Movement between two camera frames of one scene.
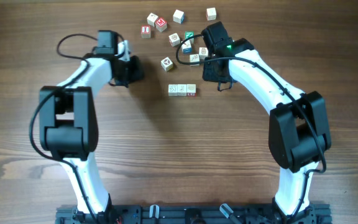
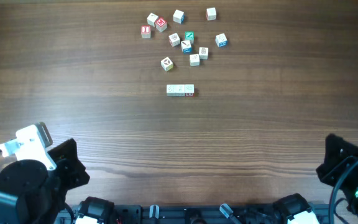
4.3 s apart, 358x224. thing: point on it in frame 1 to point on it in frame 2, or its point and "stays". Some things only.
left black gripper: [138, 73] to [65, 153]
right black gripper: [207, 76] to [339, 155]
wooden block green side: [182, 90] stays
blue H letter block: [191, 89] stays
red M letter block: [161, 24] stays
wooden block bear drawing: [173, 89] stays
